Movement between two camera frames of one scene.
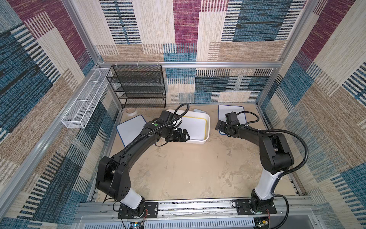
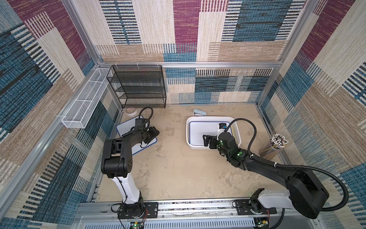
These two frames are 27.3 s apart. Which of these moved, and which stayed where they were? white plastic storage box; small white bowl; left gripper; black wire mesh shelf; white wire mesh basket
Moved: white plastic storage box; left gripper
Stayed: white wire mesh basket; black wire mesh shelf; small white bowl
